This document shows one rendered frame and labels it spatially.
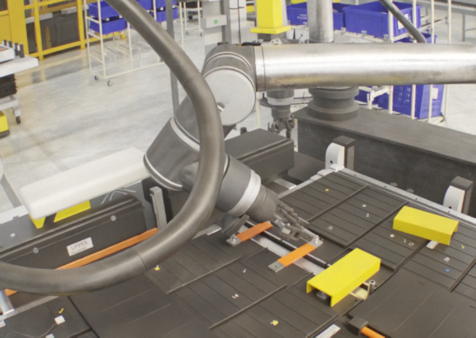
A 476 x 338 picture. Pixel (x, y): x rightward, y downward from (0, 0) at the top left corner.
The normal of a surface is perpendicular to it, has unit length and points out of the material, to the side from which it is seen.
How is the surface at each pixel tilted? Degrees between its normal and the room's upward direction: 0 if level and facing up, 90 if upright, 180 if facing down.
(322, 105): 90
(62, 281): 45
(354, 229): 0
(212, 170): 37
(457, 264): 0
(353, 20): 94
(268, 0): 90
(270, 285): 0
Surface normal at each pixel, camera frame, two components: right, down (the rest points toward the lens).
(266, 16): -0.54, 0.36
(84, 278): 0.08, -0.37
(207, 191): 0.26, -0.53
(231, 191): 0.25, 0.27
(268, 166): 0.66, 0.27
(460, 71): 0.03, 0.45
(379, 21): -0.73, 0.37
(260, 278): -0.05, -0.92
